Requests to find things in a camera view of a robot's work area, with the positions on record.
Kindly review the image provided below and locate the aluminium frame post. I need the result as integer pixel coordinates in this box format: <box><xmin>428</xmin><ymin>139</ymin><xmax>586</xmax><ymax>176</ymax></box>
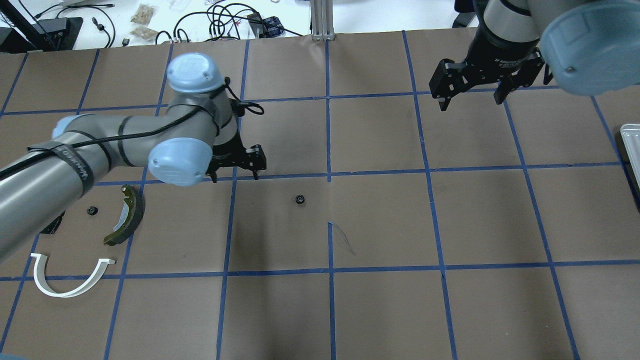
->
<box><xmin>309</xmin><ymin>0</ymin><xmax>336</xmax><ymax>41</ymax></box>

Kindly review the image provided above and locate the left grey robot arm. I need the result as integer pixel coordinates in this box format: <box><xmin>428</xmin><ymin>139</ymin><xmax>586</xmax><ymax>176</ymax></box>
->
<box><xmin>0</xmin><ymin>52</ymin><xmax>267</xmax><ymax>261</ymax></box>

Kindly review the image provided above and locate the white curved plastic bracket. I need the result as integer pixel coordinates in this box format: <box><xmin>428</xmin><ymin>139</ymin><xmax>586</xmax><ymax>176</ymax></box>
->
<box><xmin>31</xmin><ymin>253</ymin><xmax>117</xmax><ymax>299</ymax></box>

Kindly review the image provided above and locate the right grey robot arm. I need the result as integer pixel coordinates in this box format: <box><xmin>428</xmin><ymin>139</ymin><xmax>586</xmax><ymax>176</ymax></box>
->
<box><xmin>429</xmin><ymin>0</ymin><xmax>640</xmax><ymax>111</ymax></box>

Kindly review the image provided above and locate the metal tray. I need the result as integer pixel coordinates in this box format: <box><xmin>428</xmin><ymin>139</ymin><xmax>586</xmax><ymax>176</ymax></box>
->
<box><xmin>619</xmin><ymin>123</ymin><xmax>640</xmax><ymax>206</ymax></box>

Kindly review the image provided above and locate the black brake pad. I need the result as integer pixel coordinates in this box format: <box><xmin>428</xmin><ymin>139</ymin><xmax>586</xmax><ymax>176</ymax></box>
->
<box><xmin>39</xmin><ymin>212</ymin><xmax>66</xmax><ymax>235</ymax></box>

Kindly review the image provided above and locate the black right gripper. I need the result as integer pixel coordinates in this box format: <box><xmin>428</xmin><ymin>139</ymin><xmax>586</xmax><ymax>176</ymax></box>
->
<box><xmin>429</xmin><ymin>25</ymin><xmax>546</xmax><ymax>112</ymax></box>

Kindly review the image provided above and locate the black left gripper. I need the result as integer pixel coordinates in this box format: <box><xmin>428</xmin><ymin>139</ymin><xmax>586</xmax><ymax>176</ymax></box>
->
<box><xmin>206</xmin><ymin>135</ymin><xmax>267</xmax><ymax>183</ymax></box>

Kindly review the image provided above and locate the small black bearing gear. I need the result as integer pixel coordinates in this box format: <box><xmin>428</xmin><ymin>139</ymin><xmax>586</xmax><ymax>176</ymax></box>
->
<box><xmin>86</xmin><ymin>206</ymin><xmax>99</xmax><ymax>216</ymax></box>

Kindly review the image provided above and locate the olive brake shoe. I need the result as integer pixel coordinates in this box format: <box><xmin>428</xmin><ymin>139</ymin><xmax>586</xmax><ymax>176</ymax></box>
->
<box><xmin>103</xmin><ymin>184</ymin><xmax>146</xmax><ymax>247</ymax></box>

